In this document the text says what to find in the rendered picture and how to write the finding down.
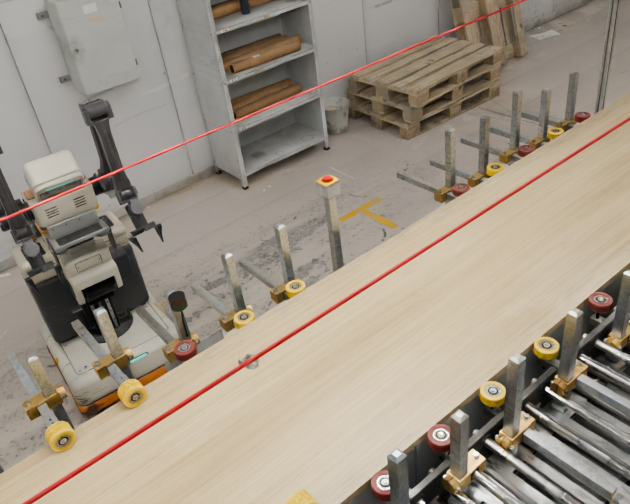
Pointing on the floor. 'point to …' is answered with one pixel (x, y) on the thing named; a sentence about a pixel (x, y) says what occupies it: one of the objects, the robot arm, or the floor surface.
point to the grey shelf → (263, 144)
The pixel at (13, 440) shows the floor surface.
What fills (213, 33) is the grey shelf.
